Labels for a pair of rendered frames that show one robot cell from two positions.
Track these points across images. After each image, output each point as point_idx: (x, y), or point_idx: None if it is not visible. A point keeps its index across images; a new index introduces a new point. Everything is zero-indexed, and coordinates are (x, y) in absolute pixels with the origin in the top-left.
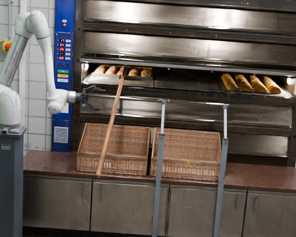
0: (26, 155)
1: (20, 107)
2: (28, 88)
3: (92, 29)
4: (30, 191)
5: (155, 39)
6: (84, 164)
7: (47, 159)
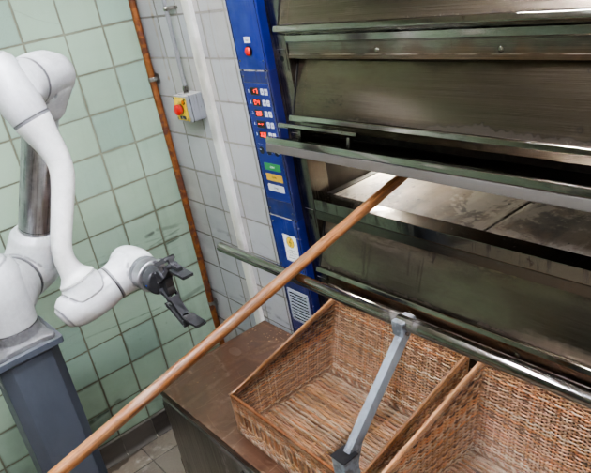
0: (231, 341)
1: (4, 300)
2: (241, 197)
3: (305, 56)
4: (184, 435)
5: (462, 74)
6: (284, 410)
7: (250, 363)
